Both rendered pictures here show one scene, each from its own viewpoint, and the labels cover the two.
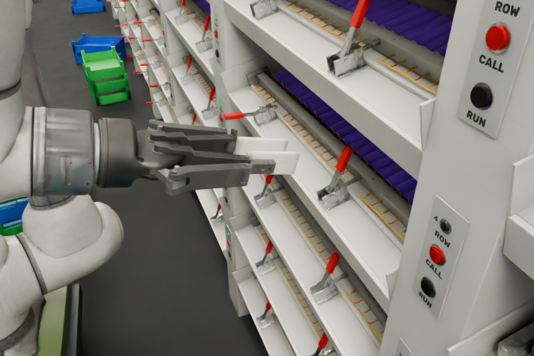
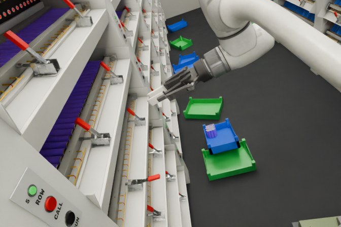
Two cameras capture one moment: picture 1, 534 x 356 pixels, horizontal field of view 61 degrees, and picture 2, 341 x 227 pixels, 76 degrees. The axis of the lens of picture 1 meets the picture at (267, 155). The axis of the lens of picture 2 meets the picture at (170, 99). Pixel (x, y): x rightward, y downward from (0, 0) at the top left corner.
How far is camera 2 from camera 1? 108 cm
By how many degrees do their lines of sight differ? 106
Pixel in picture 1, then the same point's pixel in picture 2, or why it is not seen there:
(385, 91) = (118, 71)
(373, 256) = (143, 105)
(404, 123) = (126, 63)
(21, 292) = not seen: outside the picture
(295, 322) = (173, 198)
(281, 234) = (160, 188)
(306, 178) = (142, 136)
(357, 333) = (156, 140)
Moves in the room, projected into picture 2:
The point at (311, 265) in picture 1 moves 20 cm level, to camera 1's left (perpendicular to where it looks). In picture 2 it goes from (156, 167) to (202, 172)
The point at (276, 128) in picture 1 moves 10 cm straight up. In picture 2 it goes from (134, 174) to (120, 154)
